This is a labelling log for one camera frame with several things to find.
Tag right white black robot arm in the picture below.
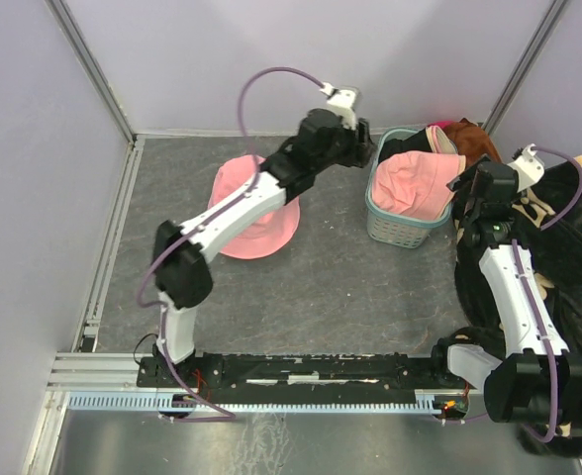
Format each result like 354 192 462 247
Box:
428 158 582 428

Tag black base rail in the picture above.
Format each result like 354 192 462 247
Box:
137 351 470 405

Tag light blue cable duct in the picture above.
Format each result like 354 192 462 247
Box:
67 388 465 415

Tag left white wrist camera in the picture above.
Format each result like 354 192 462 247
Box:
320 82 361 130

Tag brown cloth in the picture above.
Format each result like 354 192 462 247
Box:
442 118 502 168

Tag black floral blanket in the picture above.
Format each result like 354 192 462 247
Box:
438 158 582 459

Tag left aluminium corner post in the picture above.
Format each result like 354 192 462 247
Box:
45 0 137 143

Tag teal plastic basket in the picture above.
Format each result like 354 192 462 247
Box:
364 128 451 249

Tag pink bucket hat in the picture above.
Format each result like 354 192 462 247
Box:
208 155 301 260
371 151 466 221

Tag red cloth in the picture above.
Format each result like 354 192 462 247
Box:
427 120 455 129

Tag beige pink stacked hats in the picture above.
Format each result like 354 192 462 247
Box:
425 125 457 154

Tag right aluminium corner post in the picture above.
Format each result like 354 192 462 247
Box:
483 0 569 135

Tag aluminium corner post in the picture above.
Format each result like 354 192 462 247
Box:
483 0 569 135
45 0 137 143

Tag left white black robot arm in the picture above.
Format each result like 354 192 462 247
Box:
151 109 374 386

